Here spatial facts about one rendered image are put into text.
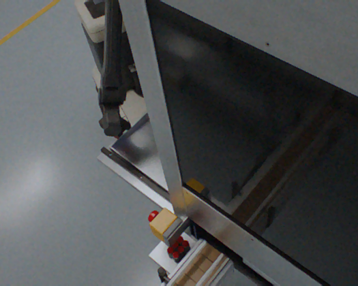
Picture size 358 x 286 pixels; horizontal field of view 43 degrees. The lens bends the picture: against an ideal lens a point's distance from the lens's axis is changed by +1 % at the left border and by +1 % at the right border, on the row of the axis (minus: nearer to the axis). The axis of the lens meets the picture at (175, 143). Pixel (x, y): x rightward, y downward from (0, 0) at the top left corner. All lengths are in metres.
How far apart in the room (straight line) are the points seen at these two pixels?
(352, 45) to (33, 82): 2.91
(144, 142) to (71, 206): 1.07
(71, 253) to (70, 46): 1.58
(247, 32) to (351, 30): 0.14
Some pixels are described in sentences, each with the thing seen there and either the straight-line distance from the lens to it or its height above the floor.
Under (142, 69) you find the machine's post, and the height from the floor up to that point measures 1.62.
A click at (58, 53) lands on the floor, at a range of 3.42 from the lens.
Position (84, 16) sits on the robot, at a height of 0.81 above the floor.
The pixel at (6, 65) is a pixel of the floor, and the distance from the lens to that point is 3.51.
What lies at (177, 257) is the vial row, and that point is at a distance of 1.40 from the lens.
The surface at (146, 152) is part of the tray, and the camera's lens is 1.63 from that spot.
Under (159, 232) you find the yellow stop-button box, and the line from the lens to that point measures 1.32.
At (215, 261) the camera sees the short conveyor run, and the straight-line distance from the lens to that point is 1.33.
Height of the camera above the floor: 2.23
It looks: 55 degrees down
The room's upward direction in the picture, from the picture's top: 11 degrees counter-clockwise
